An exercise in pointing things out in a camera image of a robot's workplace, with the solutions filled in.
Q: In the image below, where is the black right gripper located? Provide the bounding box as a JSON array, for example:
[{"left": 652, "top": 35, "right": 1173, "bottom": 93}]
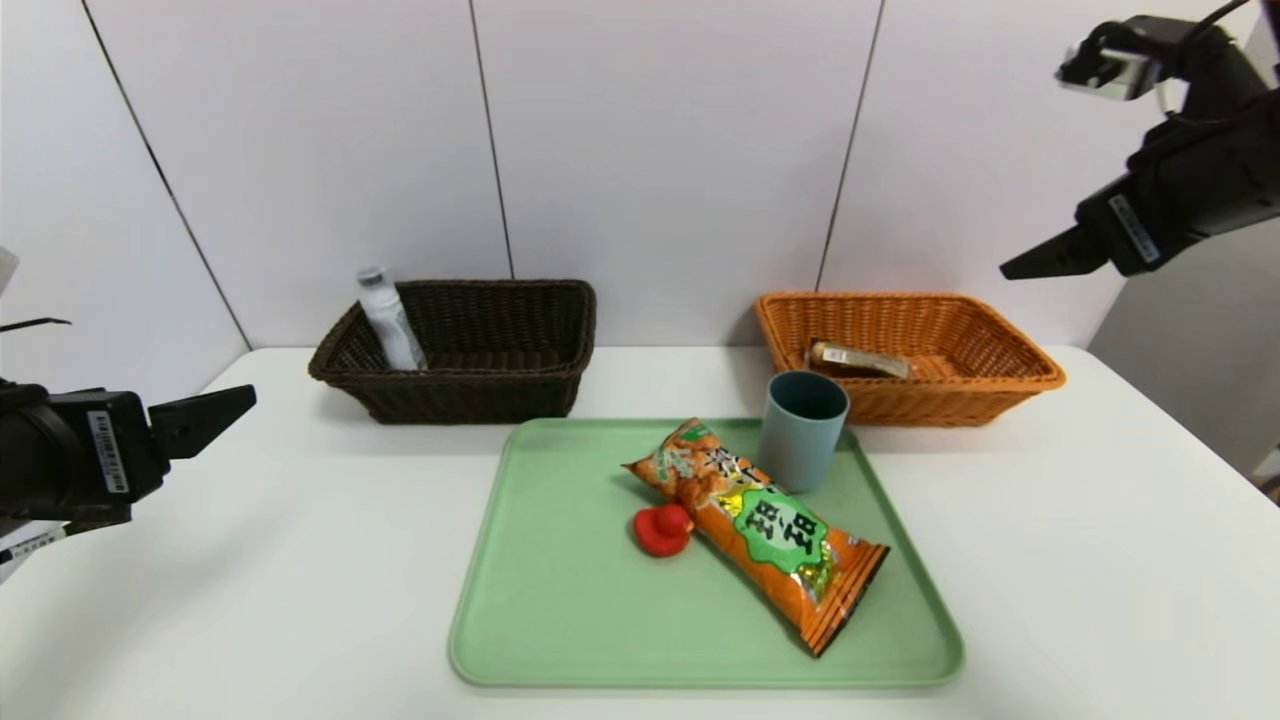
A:
[{"left": 999, "top": 94, "right": 1280, "bottom": 281}]

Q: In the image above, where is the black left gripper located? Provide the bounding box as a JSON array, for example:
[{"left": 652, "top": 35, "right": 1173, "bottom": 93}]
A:
[{"left": 0, "top": 384, "right": 258, "bottom": 523}]

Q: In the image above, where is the clear-wrapped brown snack pack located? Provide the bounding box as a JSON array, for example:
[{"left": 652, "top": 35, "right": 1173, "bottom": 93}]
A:
[{"left": 808, "top": 340, "right": 913, "bottom": 379}]

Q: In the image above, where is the clear bottle with grey cap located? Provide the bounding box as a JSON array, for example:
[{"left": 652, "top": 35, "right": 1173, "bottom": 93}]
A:
[{"left": 357, "top": 266, "right": 430, "bottom": 372}]

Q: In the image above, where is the red rubber duck toy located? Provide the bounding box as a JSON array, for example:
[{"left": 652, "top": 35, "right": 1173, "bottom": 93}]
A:
[{"left": 633, "top": 503, "right": 696, "bottom": 558}]

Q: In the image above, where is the orange wicker basket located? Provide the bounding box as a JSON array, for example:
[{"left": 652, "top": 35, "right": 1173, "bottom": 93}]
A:
[{"left": 753, "top": 292, "right": 1067, "bottom": 429}]

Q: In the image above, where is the dark brown wicker basket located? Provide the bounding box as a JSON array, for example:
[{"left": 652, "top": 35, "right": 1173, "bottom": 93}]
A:
[{"left": 308, "top": 279, "right": 598, "bottom": 426}]

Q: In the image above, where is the blue-grey plastic cup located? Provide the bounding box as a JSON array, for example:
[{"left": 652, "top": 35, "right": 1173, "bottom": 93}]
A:
[{"left": 758, "top": 371, "right": 851, "bottom": 494}]

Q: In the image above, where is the orange snack bag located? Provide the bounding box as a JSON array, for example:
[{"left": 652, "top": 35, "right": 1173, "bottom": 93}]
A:
[{"left": 620, "top": 418, "right": 890, "bottom": 658}]

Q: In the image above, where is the light green plastic tray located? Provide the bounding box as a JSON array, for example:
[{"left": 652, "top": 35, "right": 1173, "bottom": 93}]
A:
[{"left": 448, "top": 417, "right": 965, "bottom": 689}]

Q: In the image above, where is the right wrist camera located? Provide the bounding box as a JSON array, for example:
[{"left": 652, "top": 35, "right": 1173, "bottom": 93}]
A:
[{"left": 1055, "top": 45, "right": 1161, "bottom": 102}]

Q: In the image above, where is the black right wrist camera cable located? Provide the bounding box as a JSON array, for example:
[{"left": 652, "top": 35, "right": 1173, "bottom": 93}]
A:
[{"left": 1180, "top": 0, "right": 1256, "bottom": 31}]

